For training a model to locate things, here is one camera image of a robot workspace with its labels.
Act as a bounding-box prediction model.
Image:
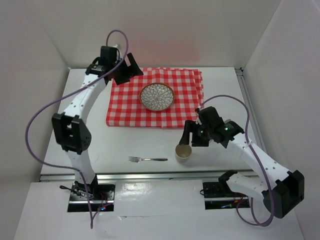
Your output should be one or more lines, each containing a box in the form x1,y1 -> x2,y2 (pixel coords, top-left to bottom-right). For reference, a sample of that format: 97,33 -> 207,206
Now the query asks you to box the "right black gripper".
178,119 -> 213,147

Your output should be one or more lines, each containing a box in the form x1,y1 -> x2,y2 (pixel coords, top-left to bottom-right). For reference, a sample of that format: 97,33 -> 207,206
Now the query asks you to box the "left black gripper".
110,53 -> 143,86

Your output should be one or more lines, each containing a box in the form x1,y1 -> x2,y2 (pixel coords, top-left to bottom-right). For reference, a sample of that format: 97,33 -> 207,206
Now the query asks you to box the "beige paper cup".
175,144 -> 192,164

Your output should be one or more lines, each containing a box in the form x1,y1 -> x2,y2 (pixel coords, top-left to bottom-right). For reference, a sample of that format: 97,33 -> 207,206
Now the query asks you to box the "floral patterned plate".
139,82 -> 175,112

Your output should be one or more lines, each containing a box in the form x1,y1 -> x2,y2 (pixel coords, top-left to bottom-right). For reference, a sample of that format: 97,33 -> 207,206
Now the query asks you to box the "red white checkered cloth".
106,67 -> 204,129

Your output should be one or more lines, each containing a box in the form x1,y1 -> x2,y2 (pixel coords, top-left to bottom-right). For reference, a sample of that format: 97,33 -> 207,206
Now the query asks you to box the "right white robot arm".
179,106 -> 305,219

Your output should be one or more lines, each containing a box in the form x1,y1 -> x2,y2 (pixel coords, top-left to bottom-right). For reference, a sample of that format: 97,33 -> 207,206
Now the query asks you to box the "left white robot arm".
51,46 -> 143,200

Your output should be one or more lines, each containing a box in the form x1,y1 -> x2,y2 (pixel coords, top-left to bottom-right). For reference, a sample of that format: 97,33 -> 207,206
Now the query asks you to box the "silver fork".
128,156 -> 168,163

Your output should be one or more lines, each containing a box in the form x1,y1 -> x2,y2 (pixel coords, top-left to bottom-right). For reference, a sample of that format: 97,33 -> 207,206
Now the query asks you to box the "aluminium rail front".
39,170 -> 257,182

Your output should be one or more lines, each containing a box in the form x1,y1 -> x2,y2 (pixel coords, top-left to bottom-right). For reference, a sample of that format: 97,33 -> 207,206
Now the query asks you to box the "aluminium rail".
233,67 -> 268,153
39,170 -> 257,182

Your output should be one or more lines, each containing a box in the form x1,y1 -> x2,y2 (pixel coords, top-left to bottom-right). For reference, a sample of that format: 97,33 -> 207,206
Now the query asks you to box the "aluminium rail right side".
233,67 -> 268,153

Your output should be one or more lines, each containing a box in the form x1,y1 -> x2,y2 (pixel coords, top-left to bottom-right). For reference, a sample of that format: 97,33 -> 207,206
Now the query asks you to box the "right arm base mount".
199,170 -> 250,210

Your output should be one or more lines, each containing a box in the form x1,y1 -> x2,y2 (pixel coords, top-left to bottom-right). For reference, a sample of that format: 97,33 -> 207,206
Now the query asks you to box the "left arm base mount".
59,183 -> 116,213

